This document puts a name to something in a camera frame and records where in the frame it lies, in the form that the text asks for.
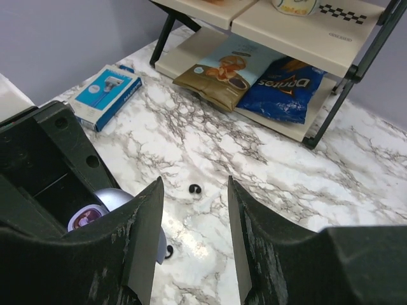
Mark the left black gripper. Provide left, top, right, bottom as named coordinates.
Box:
left=1, top=101, right=119, bottom=238

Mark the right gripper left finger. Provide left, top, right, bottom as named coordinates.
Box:
left=1, top=178, right=164, bottom=304

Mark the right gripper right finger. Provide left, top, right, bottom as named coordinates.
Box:
left=228, top=178, right=406, bottom=304

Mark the blue-purple earbud charging case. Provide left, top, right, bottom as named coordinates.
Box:
left=67, top=188, right=169, bottom=264

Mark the blue razor package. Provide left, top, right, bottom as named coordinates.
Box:
left=67, top=65, right=142, bottom=132

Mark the black earbud upper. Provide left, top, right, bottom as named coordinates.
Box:
left=188, top=184, right=204, bottom=197

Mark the blue doritos bag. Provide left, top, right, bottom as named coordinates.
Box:
left=237, top=57, right=326, bottom=125

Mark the brown chips bag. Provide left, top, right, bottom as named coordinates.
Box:
left=173, top=34, right=284, bottom=112

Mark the beige black shelf rack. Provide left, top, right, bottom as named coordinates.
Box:
left=149, top=1, right=406, bottom=149

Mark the white patterned mug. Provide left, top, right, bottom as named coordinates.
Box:
left=271, top=0, right=320, bottom=17

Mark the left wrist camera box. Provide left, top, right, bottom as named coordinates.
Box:
left=0, top=74, right=35, bottom=122

